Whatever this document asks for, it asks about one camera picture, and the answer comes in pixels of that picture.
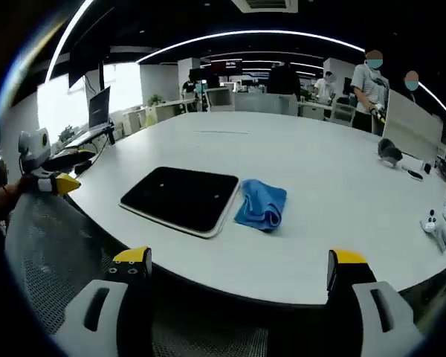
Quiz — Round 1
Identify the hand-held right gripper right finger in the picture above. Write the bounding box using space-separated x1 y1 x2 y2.
326 248 425 357

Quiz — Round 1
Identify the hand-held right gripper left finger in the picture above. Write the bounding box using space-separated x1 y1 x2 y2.
54 245 152 357

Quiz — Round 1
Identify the blue cleaning cloth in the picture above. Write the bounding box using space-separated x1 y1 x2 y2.
233 178 288 233

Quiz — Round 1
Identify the person's left hand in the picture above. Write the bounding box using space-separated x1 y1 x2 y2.
7 174 33 196

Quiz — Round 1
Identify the black laptop stand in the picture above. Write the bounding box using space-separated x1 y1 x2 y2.
68 126 117 147

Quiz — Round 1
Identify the open dark laptop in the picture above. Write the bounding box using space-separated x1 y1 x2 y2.
65 86 112 147

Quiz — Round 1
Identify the grey mesh office chair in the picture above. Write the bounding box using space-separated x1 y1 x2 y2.
3 191 268 357

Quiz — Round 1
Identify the ceiling light strip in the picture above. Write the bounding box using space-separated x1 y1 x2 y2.
137 30 446 129
45 0 97 83

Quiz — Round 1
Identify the white flat device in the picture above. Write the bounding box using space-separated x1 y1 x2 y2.
401 155 425 182

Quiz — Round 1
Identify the white framed panel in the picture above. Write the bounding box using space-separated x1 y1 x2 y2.
205 88 236 112

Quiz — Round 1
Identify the white partition panel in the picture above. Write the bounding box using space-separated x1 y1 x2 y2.
384 89 444 161

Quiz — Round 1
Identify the ceiling air vent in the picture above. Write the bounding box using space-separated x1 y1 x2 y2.
231 0 299 14

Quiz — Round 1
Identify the red wall display screen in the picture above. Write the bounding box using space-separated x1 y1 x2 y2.
210 61 243 74

